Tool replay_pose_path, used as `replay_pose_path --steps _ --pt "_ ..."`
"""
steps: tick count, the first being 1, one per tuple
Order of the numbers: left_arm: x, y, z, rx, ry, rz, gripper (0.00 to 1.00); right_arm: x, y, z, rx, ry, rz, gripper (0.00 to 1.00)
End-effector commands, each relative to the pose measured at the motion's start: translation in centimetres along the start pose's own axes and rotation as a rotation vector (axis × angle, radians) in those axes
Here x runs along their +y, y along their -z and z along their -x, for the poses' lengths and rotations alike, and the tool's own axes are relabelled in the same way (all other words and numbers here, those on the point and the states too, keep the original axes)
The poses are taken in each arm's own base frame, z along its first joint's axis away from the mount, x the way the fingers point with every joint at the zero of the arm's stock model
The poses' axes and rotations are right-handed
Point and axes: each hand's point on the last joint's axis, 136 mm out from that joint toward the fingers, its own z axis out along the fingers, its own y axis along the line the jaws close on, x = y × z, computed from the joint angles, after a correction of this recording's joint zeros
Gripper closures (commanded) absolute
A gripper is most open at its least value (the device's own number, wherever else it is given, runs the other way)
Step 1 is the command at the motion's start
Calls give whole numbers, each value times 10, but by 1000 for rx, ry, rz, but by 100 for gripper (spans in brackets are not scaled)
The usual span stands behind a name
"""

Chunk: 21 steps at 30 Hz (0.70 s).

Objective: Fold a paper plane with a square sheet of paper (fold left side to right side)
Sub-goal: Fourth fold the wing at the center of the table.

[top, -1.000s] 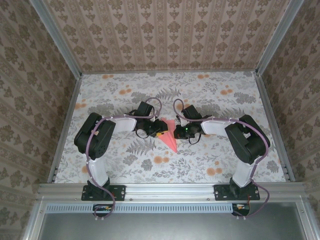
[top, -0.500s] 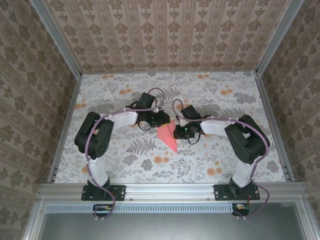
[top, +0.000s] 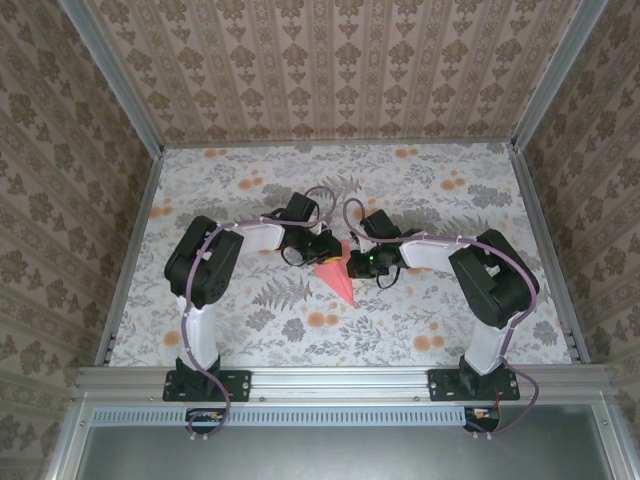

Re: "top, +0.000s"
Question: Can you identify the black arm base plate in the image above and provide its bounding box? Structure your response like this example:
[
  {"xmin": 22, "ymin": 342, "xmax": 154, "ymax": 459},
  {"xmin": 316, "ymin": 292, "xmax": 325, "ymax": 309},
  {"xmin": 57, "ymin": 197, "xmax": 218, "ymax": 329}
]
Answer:
[
  {"xmin": 162, "ymin": 368, "xmax": 252, "ymax": 404},
  {"xmin": 428, "ymin": 368, "xmax": 522, "ymax": 403}
]

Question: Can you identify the grey metal panel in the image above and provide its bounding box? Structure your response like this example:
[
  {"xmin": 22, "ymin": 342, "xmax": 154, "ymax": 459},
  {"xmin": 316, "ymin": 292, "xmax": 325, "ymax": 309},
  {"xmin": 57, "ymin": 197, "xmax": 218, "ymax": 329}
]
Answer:
[{"xmin": 74, "ymin": 403, "xmax": 619, "ymax": 480}]

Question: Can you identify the wide aluminium frame rail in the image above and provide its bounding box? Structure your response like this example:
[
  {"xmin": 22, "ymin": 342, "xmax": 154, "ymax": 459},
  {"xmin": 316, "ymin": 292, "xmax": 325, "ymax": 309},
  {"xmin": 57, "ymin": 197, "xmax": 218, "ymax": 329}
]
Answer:
[{"xmin": 74, "ymin": 363, "xmax": 615, "ymax": 402}]

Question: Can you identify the floral patterned table cover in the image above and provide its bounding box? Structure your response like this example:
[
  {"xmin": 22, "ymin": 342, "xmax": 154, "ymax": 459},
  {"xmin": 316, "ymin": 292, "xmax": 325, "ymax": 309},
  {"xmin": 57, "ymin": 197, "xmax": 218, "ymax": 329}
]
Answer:
[{"xmin": 107, "ymin": 142, "xmax": 576, "ymax": 369}]

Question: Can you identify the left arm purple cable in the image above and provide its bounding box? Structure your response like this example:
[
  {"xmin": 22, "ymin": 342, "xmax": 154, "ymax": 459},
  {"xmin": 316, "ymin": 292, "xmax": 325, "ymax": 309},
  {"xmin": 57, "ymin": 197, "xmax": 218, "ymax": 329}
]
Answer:
[{"xmin": 179, "ymin": 185, "xmax": 335, "ymax": 442}]

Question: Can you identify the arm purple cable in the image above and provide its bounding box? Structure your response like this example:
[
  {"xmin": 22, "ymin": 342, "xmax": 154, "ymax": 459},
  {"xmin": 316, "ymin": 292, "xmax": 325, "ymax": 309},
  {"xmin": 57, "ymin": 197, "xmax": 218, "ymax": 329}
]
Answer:
[
  {"xmin": 343, "ymin": 198, "xmax": 542, "ymax": 441},
  {"xmin": 179, "ymin": 185, "xmax": 335, "ymax": 442}
]

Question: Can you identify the pink cloth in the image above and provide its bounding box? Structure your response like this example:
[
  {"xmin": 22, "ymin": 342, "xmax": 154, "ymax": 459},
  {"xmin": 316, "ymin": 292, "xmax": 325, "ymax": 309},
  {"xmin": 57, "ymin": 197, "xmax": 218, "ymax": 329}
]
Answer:
[{"xmin": 313, "ymin": 239, "xmax": 357, "ymax": 306}]

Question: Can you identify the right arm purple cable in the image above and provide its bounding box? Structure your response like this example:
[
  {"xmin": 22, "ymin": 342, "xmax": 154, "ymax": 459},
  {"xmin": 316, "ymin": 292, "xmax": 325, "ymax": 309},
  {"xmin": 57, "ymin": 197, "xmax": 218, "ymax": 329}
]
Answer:
[{"xmin": 343, "ymin": 198, "xmax": 542, "ymax": 441}]

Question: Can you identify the slotted white cable duct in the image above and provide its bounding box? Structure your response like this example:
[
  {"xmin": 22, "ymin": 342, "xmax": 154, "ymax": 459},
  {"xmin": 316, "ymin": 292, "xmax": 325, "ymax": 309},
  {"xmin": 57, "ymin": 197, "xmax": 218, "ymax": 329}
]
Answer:
[{"xmin": 92, "ymin": 405, "xmax": 469, "ymax": 427}]

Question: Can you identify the thin aluminium frame rail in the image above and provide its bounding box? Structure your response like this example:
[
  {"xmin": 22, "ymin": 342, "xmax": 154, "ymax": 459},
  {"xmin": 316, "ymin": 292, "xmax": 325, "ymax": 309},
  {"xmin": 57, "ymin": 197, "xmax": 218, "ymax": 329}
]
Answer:
[{"xmin": 162, "ymin": 139, "xmax": 516, "ymax": 150}]

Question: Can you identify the aluminium frame post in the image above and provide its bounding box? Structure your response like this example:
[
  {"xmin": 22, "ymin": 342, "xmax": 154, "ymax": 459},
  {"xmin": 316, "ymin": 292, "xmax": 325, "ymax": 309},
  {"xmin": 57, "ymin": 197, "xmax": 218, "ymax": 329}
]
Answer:
[
  {"xmin": 59, "ymin": 0, "xmax": 167, "ymax": 157},
  {"xmin": 510, "ymin": 0, "xmax": 610, "ymax": 151}
]

